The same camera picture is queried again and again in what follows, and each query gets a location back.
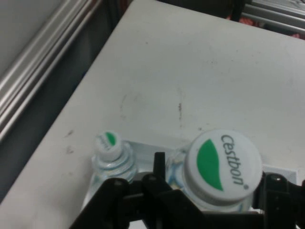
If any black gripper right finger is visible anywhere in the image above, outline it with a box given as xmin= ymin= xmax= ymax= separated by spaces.
xmin=254 ymin=173 xmax=305 ymax=229

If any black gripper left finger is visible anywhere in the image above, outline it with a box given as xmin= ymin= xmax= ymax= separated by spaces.
xmin=71 ymin=151 xmax=206 ymax=229

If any green label water bottle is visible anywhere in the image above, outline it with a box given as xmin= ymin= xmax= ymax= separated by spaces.
xmin=165 ymin=128 xmax=263 ymax=213
xmin=90 ymin=130 xmax=139 ymax=185

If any white and blue cardboard box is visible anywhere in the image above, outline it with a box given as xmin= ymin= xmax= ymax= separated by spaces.
xmin=82 ymin=140 xmax=299 ymax=229

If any red packaging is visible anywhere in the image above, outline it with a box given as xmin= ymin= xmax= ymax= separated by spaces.
xmin=226 ymin=15 xmax=305 ymax=40

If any grey aluminium profile rack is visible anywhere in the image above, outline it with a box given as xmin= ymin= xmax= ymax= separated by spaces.
xmin=240 ymin=0 xmax=305 ymax=33

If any horizontal aluminium frame rail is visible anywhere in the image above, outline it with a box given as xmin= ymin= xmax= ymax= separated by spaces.
xmin=0 ymin=0 xmax=102 ymax=143

